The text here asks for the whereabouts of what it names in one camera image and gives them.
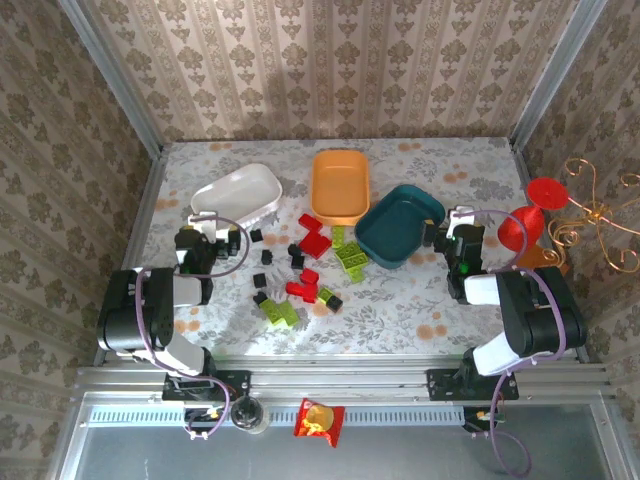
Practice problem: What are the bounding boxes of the teal plastic container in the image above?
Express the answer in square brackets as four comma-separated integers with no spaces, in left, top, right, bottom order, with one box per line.
[353,183,448,271]

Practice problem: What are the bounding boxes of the white plastic container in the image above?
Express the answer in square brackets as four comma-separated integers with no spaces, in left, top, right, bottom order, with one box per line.
[190,162,284,229]

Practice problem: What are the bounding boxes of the red plastic goblet vase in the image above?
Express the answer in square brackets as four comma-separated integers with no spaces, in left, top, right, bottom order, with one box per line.
[496,176,572,254]

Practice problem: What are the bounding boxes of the orange brown wooden block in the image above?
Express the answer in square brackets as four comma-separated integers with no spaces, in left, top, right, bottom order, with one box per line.
[514,242,572,277]

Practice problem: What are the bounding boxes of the orange plastic container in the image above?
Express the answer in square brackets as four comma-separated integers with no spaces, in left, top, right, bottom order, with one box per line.
[310,149,373,228]

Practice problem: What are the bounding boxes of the black controller box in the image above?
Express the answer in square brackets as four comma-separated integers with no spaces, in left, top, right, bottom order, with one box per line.
[183,405,229,437]
[461,405,504,434]

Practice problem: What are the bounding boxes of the dark glass jar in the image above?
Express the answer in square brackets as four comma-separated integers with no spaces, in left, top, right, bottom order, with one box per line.
[230,396,272,436]

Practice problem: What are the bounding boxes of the red snack bag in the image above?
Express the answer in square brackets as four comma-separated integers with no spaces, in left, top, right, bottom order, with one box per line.
[292,397,347,448]

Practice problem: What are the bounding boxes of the grey metal shelf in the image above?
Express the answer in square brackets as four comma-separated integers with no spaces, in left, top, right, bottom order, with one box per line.
[59,391,624,480]

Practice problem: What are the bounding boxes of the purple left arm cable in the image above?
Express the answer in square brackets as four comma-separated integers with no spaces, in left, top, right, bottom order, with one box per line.
[132,214,250,442]

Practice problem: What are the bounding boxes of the gold wire ornament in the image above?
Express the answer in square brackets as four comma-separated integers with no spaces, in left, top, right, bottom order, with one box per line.
[546,156,640,274]

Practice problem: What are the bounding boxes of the long aluminium frame rail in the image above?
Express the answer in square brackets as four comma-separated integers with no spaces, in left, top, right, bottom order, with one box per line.
[74,355,614,404]

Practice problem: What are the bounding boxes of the slotted white cable duct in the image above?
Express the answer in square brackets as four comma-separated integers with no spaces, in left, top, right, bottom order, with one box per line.
[86,403,472,429]

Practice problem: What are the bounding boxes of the aluminium corner post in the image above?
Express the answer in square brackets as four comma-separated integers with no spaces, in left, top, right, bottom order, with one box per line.
[508,0,611,152]
[55,0,166,158]

